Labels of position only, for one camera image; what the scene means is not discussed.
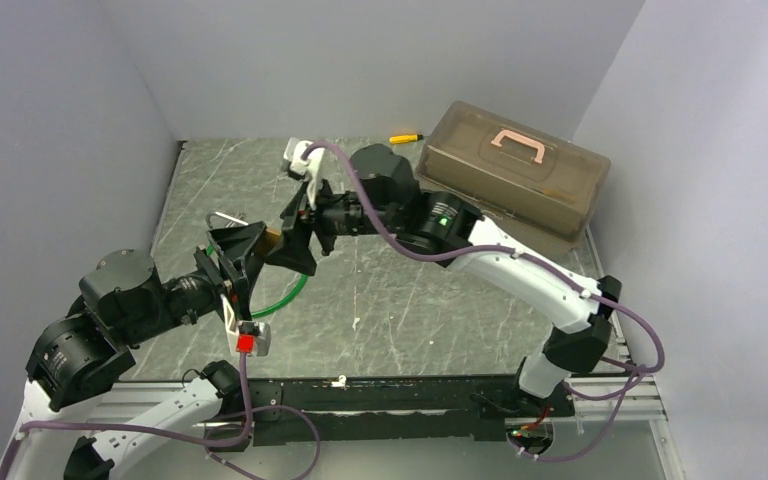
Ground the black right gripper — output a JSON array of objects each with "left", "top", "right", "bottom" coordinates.
[{"left": 265, "top": 170, "right": 401, "bottom": 275}]

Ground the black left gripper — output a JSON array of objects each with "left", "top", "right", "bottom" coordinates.
[{"left": 123, "top": 222, "right": 267, "bottom": 344}]

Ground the green cable lock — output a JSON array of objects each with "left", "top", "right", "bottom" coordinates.
[{"left": 193, "top": 245, "right": 309, "bottom": 320}]

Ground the brass padlock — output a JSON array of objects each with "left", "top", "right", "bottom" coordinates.
[{"left": 205, "top": 211, "right": 280, "bottom": 257}]

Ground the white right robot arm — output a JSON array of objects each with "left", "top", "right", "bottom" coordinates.
[{"left": 266, "top": 138, "right": 621, "bottom": 415}]

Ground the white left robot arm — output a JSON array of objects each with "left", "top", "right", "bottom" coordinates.
[{"left": 0, "top": 222, "right": 282, "bottom": 479}]

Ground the yellow screwdriver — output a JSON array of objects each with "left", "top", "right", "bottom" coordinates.
[{"left": 388, "top": 134, "right": 424, "bottom": 145}]

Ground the translucent brown toolbox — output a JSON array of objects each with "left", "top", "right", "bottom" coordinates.
[{"left": 416, "top": 101, "right": 611, "bottom": 259}]

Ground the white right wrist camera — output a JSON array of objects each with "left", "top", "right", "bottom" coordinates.
[{"left": 281, "top": 138, "right": 323, "bottom": 210}]

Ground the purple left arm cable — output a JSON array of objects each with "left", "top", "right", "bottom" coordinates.
[{"left": 0, "top": 351, "right": 322, "bottom": 480}]

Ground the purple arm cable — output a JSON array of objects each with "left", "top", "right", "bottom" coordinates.
[
  {"left": 301, "top": 140, "right": 666, "bottom": 464},
  {"left": 0, "top": 351, "right": 322, "bottom": 480}
]

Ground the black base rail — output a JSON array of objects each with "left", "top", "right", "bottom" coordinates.
[{"left": 249, "top": 374, "right": 575, "bottom": 446}]

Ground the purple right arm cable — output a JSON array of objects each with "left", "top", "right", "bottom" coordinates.
[{"left": 301, "top": 140, "right": 666, "bottom": 464}]

